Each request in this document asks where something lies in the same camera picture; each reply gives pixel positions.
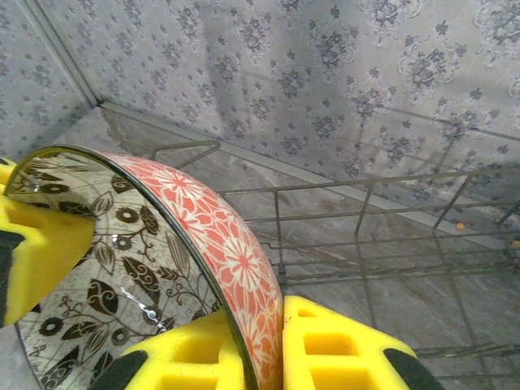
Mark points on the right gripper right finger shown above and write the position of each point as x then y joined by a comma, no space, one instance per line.
337,357

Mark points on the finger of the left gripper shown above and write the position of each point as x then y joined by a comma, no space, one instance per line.
44,252
6,170

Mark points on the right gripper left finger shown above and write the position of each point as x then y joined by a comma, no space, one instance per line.
183,361

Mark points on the brown leaf coral bowl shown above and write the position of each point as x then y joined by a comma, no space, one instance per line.
162,264

